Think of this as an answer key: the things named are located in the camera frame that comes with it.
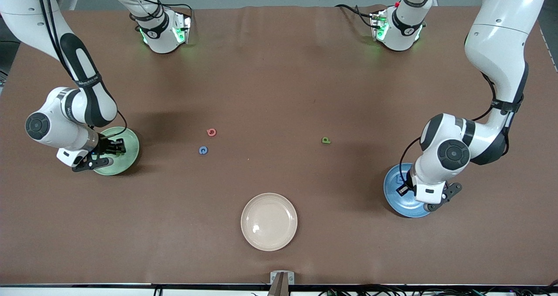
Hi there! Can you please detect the blue plate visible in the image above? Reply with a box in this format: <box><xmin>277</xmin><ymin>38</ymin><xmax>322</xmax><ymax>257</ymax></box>
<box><xmin>383</xmin><ymin>163</ymin><xmax>436</xmax><ymax>218</ymax></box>

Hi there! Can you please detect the black left base cable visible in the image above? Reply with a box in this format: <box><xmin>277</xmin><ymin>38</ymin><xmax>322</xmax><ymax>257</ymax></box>
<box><xmin>335</xmin><ymin>4</ymin><xmax>376</xmax><ymax>29</ymax></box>

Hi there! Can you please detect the light green plate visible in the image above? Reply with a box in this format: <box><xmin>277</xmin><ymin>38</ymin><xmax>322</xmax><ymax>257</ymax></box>
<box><xmin>92</xmin><ymin>126</ymin><xmax>140</xmax><ymax>176</ymax></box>

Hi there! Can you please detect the grey metal bracket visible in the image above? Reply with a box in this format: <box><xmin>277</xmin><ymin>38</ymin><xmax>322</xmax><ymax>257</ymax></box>
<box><xmin>268</xmin><ymin>271</ymin><xmax>295</xmax><ymax>296</ymax></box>

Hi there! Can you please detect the beige plate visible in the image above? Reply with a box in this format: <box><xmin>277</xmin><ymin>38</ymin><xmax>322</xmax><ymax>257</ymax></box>
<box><xmin>241</xmin><ymin>193</ymin><xmax>298</xmax><ymax>252</ymax></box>

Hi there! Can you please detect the black right base cable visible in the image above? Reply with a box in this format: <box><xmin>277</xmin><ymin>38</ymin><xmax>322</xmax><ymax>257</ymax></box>
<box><xmin>118</xmin><ymin>0</ymin><xmax>194</xmax><ymax>31</ymax></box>

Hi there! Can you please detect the brown table cover mat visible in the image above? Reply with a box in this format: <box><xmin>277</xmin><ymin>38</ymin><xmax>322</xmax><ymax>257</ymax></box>
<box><xmin>0</xmin><ymin>5</ymin><xmax>558</xmax><ymax>286</ymax></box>

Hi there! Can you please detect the black base cable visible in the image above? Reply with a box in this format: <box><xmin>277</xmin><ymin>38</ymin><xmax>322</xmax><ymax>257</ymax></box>
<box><xmin>335</xmin><ymin>4</ymin><xmax>376</xmax><ymax>29</ymax></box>
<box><xmin>118</xmin><ymin>0</ymin><xmax>194</xmax><ymax>31</ymax></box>

